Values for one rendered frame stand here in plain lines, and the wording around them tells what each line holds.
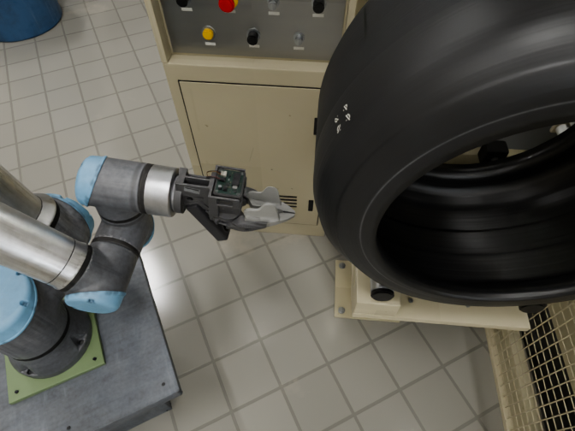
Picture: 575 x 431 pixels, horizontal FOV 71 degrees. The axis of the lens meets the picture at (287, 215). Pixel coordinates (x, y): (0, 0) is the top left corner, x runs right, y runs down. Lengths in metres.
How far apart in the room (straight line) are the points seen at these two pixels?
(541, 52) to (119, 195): 0.61
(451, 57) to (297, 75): 0.87
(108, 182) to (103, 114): 1.98
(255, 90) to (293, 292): 0.89
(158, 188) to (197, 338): 1.11
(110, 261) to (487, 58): 0.65
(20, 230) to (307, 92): 0.87
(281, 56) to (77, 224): 0.73
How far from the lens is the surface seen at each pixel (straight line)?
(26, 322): 0.98
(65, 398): 1.17
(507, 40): 0.43
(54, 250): 0.75
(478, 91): 0.42
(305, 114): 1.35
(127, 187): 0.73
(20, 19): 3.53
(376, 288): 0.80
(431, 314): 0.93
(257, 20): 1.24
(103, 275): 0.78
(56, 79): 3.11
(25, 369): 1.18
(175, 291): 1.85
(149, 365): 1.11
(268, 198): 0.74
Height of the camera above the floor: 1.63
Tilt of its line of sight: 55 degrees down
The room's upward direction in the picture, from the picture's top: straight up
